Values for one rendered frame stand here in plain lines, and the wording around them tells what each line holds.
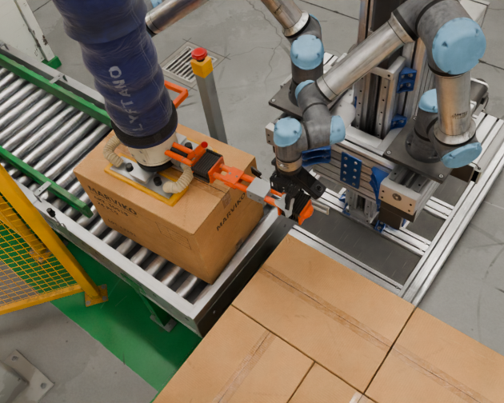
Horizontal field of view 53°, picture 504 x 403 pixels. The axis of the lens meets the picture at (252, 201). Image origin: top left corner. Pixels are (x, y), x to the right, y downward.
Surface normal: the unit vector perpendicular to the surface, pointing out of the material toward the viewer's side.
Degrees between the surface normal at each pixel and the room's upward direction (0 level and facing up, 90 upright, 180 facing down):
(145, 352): 0
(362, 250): 0
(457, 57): 83
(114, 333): 0
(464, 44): 83
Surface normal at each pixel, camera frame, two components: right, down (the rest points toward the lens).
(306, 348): -0.11, -0.58
